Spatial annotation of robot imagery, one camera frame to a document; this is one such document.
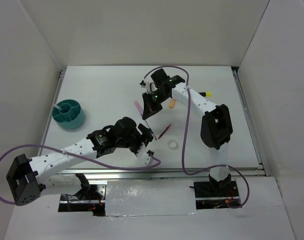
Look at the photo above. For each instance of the lilac highlighter marker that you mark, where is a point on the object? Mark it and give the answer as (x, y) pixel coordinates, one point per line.
(138, 107)

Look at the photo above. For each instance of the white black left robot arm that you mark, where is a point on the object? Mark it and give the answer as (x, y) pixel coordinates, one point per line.
(27, 176)

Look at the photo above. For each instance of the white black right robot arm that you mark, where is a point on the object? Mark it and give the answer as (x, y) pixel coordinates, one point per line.
(216, 127)

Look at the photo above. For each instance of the yellow black highlighter marker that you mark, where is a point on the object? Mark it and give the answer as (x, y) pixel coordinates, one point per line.
(206, 94)

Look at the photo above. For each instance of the clear tape roll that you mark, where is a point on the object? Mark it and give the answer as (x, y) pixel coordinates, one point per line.
(172, 144)

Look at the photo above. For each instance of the orange highlighter marker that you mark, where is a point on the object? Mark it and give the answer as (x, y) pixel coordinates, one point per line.
(172, 103)

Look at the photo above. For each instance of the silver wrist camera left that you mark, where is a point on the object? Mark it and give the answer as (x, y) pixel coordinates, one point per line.
(143, 156)

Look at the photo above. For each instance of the blue gel pen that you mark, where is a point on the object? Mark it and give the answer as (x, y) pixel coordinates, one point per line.
(150, 129)

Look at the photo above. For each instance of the teal round compartment organizer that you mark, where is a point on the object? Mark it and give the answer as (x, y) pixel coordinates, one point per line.
(72, 117)

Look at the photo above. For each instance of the red gel pen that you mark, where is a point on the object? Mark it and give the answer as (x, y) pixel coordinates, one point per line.
(166, 129)

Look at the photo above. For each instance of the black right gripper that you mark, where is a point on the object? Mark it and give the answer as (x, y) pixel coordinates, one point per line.
(149, 109)

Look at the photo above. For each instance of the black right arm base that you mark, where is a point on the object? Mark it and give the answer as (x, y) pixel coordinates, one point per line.
(204, 189)

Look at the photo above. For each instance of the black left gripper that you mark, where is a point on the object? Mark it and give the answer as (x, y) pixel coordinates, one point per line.
(145, 136)

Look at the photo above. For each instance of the clear capped pen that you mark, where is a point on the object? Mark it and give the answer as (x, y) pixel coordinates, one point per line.
(57, 107)

